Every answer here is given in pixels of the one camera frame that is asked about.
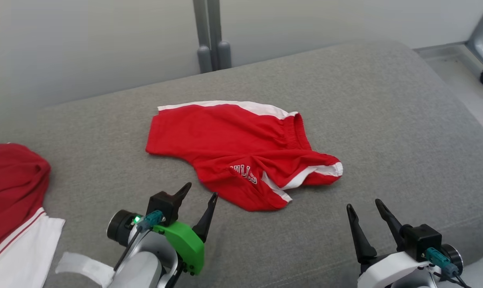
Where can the teal right camera connector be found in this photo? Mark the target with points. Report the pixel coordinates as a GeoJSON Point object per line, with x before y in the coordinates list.
{"type": "Point", "coordinates": [441, 262]}

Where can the red shorts with white stripes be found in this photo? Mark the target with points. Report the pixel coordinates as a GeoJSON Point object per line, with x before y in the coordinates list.
{"type": "Point", "coordinates": [233, 144]}

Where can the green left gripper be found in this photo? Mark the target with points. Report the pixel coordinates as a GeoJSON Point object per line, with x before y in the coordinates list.
{"type": "Point", "coordinates": [185, 244]}

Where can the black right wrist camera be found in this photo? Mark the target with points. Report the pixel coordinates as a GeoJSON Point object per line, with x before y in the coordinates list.
{"type": "Point", "coordinates": [421, 240]}

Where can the red shirt with white sleeves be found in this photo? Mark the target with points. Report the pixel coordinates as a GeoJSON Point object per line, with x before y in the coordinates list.
{"type": "Point", "coordinates": [13, 188]}

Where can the grey metal frame with caster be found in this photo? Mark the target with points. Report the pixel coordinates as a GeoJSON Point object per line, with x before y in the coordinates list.
{"type": "Point", "coordinates": [481, 44]}

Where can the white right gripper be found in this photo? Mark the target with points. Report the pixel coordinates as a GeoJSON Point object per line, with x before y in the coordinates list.
{"type": "Point", "coordinates": [389, 270]}

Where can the teal camera connector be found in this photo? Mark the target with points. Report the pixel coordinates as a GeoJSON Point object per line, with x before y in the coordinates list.
{"type": "Point", "coordinates": [441, 262]}
{"type": "Point", "coordinates": [153, 219]}

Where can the teal left camera connector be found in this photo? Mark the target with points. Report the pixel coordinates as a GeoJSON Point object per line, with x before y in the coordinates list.
{"type": "Point", "coordinates": [153, 219]}

